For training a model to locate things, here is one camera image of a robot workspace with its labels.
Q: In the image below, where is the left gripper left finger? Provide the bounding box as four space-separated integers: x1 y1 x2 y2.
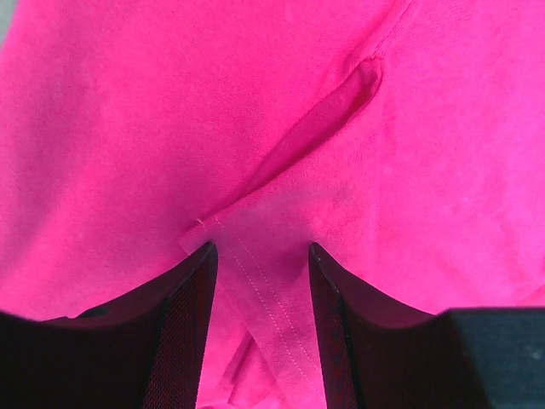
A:
1 243 218 409

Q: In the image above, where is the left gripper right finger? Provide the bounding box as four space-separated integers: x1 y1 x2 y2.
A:
308 244 544 408

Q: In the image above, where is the crimson red t shirt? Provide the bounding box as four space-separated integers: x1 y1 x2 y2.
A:
1 1 544 408

